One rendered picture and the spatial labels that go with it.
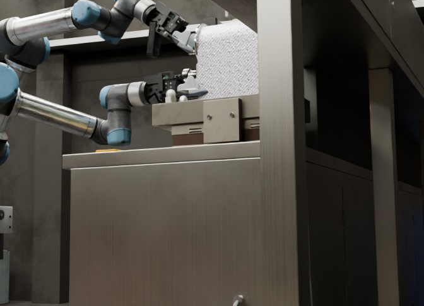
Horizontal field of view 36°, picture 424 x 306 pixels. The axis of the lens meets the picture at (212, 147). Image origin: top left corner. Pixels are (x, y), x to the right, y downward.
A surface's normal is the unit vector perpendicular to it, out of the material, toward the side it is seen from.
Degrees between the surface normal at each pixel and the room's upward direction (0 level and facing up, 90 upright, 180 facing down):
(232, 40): 90
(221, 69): 90
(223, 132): 90
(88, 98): 90
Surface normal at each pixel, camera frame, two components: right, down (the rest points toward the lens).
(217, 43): -0.42, -0.11
